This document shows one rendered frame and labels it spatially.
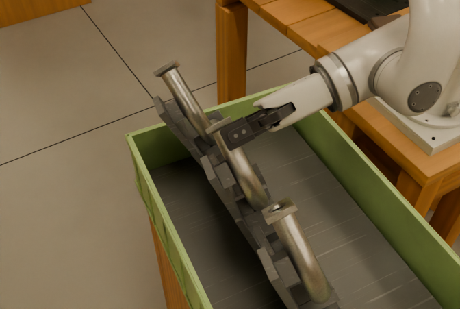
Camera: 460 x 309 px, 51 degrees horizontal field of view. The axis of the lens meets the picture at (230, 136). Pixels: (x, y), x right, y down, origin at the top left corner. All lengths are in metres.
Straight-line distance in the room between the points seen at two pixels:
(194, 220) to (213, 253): 0.09
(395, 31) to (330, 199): 0.45
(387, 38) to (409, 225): 0.38
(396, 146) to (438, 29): 0.60
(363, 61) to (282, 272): 0.30
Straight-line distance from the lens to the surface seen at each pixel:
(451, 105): 1.23
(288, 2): 1.61
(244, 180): 0.70
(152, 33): 3.10
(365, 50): 0.70
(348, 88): 0.69
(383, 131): 1.22
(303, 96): 0.66
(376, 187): 0.99
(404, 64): 0.64
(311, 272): 0.62
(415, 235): 0.95
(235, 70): 1.94
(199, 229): 0.99
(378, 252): 1.00
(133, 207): 2.12
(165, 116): 0.80
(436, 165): 1.18
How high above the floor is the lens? 1.66
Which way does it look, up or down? 45 degrees down
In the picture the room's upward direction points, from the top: straight up
